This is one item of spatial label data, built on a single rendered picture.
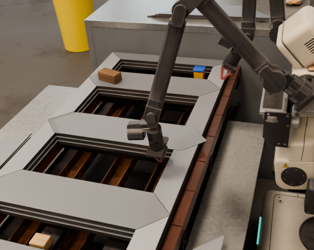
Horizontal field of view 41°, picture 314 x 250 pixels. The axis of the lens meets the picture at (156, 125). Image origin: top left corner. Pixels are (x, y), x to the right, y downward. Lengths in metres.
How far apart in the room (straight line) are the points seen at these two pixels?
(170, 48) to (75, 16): 3.40
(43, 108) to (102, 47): 0.59
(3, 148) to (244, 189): 1.11
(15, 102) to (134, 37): 1.86
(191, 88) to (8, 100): 2.40
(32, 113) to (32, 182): 0.75
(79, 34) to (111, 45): 2.18
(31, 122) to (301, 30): 1.42
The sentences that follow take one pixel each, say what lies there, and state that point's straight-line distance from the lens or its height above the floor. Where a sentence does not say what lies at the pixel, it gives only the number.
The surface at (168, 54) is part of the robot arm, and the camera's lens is 1.43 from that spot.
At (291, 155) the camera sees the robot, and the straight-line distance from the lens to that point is 1.79.
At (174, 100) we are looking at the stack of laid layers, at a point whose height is 0.83.
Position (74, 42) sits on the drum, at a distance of 4.90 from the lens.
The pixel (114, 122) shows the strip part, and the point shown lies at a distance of 1.95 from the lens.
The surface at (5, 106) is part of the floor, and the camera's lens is 4.13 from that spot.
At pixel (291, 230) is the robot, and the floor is 0.28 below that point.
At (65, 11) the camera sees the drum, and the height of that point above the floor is 0.49.
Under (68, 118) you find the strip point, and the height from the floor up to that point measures 0.87.
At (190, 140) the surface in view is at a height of 0.87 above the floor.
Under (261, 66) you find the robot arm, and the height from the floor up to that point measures 1.29.
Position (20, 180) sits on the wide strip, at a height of 0.87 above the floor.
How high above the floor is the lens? 1.92
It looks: 34 degrees down
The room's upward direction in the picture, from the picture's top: 5 degrees counter-clockwise
